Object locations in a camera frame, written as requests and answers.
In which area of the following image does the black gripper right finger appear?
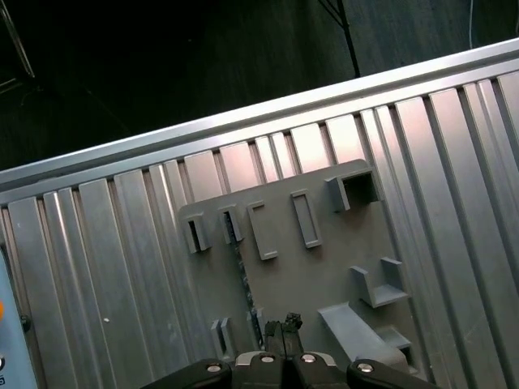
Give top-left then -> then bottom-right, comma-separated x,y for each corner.
285,311 -> 441,389

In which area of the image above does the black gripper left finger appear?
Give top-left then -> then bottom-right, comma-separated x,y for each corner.
139,319 -> 286,389

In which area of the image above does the grey plastic parts rack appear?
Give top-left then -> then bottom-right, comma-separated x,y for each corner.
178,159 -> 425,389

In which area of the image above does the pale blue teach pendant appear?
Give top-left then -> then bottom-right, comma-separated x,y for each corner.
0,242 -> 38,389

